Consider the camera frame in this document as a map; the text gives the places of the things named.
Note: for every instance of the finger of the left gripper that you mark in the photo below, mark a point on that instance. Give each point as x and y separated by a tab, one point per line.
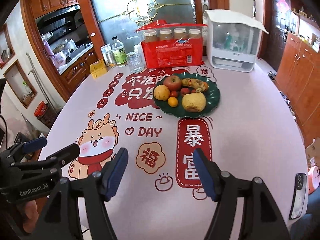
61	157
34	145

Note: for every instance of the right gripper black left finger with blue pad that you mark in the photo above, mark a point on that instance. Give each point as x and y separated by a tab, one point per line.
60	217

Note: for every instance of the yellow striped melon fruit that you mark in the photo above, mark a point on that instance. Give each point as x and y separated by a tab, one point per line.
161	92

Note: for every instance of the small orange tangerine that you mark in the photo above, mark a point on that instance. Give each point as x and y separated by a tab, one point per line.
173	102

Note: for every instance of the red cherry tomato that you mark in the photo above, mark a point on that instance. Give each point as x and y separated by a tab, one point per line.
174	94

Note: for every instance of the red bumpy lychee fruit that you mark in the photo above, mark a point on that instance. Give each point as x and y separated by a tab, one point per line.
184	91

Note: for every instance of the spotted yellow banana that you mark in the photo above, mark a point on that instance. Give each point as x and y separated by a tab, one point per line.
196	84

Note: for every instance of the person's left hand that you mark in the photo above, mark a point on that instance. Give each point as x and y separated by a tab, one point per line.
29	215

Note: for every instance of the black smartphone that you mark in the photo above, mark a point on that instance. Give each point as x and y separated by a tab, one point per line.
298	196

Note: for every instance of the red basket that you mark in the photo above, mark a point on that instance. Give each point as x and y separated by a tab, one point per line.
40	109

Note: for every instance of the yellow small box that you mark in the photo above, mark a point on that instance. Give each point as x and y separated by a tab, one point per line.
98	69

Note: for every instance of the small metal can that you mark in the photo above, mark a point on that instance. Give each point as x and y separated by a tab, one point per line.
111	59

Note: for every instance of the clear drinking glass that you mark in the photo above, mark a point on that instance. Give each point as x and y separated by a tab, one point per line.
135	62

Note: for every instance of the green label plastic bottle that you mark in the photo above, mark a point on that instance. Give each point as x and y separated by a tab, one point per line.
119	52

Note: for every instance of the red apple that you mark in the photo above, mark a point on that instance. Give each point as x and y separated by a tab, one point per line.
173	83

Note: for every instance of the dark green leaf plate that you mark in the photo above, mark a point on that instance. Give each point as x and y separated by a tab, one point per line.
212	95

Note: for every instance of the yellow pear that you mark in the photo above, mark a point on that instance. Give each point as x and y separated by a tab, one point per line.
194	102

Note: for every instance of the red paper cup package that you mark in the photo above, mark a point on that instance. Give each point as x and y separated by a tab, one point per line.
167	45

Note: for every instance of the white cup sterilizer box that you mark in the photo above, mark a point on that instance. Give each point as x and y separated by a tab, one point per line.
232	39

